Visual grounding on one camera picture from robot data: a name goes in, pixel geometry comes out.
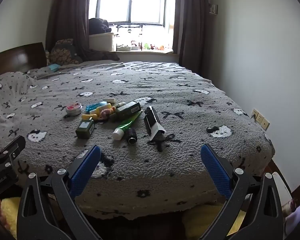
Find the yellow and white tube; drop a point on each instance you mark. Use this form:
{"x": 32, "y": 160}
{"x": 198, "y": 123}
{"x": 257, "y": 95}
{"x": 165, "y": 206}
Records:
{"x": 103, "y": 108}

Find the round tin with red lid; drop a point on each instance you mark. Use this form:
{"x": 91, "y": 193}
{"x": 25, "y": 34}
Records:
{"x": 73, "y": 110}

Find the grey printed pillow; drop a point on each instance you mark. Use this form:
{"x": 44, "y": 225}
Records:
{"x": 10, "y": 86}

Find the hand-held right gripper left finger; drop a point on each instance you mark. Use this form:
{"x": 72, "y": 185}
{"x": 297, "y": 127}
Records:
{"x": 85, "y": 171}

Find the lilac plastic object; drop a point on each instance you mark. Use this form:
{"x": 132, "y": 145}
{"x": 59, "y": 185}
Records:
{"x": 298, "y": 221}

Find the yellow plastic packet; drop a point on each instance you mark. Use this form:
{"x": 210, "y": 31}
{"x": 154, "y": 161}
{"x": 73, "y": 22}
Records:
{"x": 90, "y": 117}

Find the white block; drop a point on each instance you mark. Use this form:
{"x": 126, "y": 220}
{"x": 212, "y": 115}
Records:
{"x": 109, "y": 100}

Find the white wall socket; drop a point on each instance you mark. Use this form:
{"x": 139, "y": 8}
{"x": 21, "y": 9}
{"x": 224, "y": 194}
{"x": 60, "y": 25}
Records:
{"x": 255, "y": 114}
{"x": 264, "y": 123}

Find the window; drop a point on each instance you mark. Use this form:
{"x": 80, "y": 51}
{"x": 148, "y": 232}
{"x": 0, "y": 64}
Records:
{"x": 130, "y": 5}

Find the black and white carton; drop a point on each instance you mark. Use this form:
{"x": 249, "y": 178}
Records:
{"x": 151, "y": 120}

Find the black cylinder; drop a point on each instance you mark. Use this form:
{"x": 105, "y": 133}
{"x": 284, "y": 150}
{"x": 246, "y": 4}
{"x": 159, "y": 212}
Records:
{"x": 131, "y": 135}

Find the large dark green box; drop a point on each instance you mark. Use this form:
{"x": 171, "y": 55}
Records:
{"x": 128, "y": 108}

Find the blue wrapper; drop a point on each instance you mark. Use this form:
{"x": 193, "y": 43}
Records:
{"x": 95, "y": 106}

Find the yellow fleece clothing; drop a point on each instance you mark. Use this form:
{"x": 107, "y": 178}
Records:
{"x": 207, "y": 220}

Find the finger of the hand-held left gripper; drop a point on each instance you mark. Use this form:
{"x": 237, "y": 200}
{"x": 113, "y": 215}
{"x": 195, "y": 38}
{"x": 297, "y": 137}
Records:
{"x": 12, "y": 146}

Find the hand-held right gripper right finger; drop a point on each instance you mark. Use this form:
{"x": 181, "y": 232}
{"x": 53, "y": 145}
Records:
{"x": 217, "y": 171}

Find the row of small figurines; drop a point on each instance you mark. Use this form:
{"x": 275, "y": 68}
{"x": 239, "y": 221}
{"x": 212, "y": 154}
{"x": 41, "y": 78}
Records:
{"x": 147, "y": 46}

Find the dark wooden headboard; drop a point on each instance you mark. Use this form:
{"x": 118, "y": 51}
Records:
{"x": 15, "y": 57}

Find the grey printed blanket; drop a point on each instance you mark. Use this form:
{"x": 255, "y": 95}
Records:
{"x": 165, "y": 100}

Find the brown curtain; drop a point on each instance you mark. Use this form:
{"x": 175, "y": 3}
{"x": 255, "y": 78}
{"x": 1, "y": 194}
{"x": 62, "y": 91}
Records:
{"x": 192, "y": 30}
{"x": 70, "y": 10}

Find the dark clothes pile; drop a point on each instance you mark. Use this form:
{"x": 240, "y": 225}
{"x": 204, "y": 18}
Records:
{"x": 98, "y": 25}

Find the white storage box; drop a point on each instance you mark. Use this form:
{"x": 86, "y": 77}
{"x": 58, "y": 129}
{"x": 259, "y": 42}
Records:
{"x": 101, "y": 42}

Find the brown floral cushion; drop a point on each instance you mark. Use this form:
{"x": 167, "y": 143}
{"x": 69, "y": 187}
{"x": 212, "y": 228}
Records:
{"x": 62, "y": 52}

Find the wall switch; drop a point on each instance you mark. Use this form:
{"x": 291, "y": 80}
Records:
{"x": 213, "y": 9}

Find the dark crumpled cloth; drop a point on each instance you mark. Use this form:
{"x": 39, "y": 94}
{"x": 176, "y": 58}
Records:
{"x": 100, "y": 55}

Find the small dark green box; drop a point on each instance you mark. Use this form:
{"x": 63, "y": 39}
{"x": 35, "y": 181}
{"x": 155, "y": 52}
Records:
{"x": 85, "y": 129}

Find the small teal packet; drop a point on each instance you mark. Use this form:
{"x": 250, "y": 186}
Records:
{"x": 53, "y": 67}

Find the small beige roll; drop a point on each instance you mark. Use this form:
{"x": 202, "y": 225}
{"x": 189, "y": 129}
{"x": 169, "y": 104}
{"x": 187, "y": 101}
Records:
{"x": 120, "y": 104}

